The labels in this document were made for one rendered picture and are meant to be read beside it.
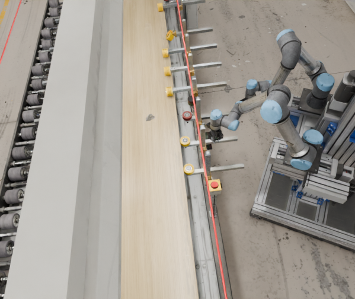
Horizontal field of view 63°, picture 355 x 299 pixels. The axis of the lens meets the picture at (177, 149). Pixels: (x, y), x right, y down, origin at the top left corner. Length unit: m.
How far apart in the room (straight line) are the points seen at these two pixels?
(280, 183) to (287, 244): 0.56
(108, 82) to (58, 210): 0.31
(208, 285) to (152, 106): 1.45
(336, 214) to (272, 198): 0.56
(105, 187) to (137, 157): 1.77
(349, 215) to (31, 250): 2.81
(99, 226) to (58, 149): 0.13
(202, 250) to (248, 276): 0.74
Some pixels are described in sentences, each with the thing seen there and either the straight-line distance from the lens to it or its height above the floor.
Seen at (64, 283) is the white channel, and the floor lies 2.46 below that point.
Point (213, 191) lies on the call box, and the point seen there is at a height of 1.21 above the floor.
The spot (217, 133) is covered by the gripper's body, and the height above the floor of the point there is 1.12.
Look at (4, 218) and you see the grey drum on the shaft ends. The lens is 2.50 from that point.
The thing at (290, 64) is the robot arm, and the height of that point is 1.48.
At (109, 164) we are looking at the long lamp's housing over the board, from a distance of 0.51.
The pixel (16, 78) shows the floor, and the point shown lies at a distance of 4.86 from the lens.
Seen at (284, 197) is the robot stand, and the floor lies 0.21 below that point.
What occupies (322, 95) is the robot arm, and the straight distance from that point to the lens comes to 2.32.
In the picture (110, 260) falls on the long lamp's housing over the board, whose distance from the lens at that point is 0.46.
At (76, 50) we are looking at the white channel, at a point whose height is 2.46.
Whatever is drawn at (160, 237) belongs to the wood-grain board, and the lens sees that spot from 1.98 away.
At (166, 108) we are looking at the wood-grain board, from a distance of 2.48.
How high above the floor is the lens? 2.79
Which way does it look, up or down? 58 degrees down
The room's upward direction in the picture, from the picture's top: 9 degrees counter-clockwise
